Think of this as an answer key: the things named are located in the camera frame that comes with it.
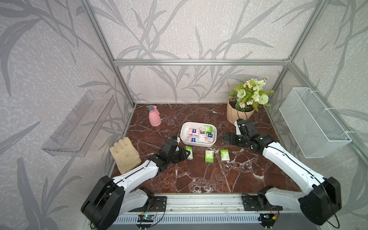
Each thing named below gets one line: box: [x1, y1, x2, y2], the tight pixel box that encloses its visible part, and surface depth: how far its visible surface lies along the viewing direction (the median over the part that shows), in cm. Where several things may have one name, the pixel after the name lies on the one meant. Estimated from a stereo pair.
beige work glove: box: [109, 137, 142, 175], surface depth 93 cm
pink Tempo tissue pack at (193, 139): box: [187, 136, 199, 143], surface depth 98 cm
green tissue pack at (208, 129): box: [201, 124, 213, 135], surface depth 101 cm
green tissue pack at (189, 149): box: [184, 145, 194, 161], surface depth 86 cm
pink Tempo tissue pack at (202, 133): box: [199, 129, 207, 138], surface depth 100 cm
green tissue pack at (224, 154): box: [219, 148, 230, 161], surface depth 91 cm
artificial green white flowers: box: [228, 76, 275, 113], surface depth 88 cm
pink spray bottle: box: [146, 104, 162, 127], surface depth 102 cm
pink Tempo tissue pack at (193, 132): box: [187, 127, 200, 138], surface depth 101 cm
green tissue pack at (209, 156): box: [205, 149, 215, 163], surface depth 90 cm
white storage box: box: [179, 121, 218, 148], surface depth 98 cm
